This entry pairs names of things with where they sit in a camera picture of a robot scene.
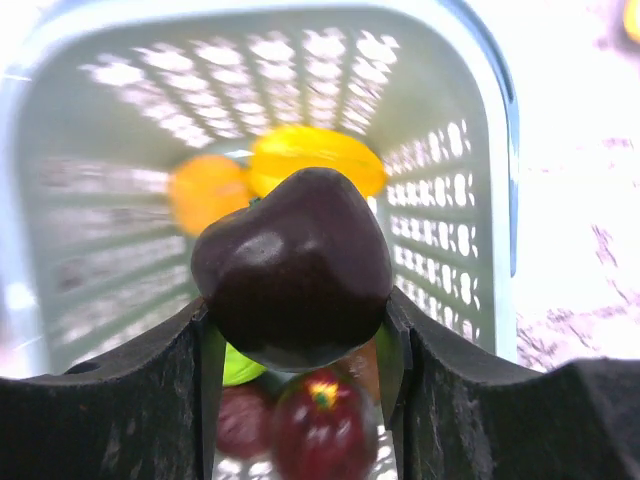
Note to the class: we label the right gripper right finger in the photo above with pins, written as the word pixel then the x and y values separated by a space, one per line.
pixel 456 411

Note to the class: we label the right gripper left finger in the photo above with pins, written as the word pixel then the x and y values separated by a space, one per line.
pixel 144 410

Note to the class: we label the reddish brown fruit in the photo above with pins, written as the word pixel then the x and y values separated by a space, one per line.
pixel 244 421

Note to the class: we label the green round fruit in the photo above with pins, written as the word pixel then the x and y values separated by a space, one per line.
pixel 239 369

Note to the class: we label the dark red apple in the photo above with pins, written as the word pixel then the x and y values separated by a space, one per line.
pixel 324 427

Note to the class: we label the yellow lemon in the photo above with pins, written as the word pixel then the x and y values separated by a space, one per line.
pixel 204 189

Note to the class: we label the light blue plastic basket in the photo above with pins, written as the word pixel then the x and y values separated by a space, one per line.
pixel 103 99

